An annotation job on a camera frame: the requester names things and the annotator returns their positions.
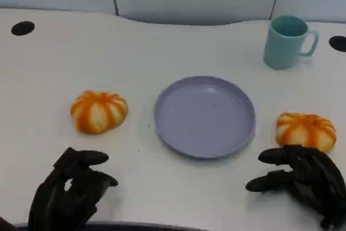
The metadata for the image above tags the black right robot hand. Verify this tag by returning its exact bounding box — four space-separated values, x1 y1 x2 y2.
245 144 346 230

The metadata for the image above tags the pale green mug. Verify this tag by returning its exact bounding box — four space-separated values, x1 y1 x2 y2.
263 15 321 70

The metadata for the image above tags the lilac plate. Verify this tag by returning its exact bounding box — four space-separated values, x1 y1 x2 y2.
154 75 257 160

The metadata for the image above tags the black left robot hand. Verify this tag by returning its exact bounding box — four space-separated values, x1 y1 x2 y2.
28 147 119 231

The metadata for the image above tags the orange and white bread roll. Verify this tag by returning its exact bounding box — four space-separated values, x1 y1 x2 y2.
70 90 129 135
275 111 337 153

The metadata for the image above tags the black table cable grommet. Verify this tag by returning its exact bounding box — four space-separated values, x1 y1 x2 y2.
328 35 346 52
11 21 35 36

